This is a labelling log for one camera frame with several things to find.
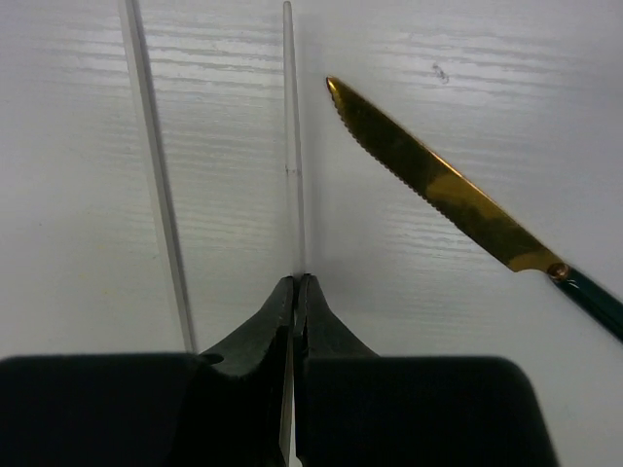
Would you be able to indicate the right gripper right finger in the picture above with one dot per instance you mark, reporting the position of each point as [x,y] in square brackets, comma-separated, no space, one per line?
[354,407]

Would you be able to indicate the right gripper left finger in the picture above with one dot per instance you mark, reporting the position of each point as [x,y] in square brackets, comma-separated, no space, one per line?
[226,406]

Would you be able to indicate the clear chopstick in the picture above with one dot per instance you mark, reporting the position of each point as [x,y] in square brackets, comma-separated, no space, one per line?
[153,153]
[293,150]

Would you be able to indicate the gold knife black handle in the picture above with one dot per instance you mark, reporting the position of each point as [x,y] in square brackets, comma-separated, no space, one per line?
[465,205]

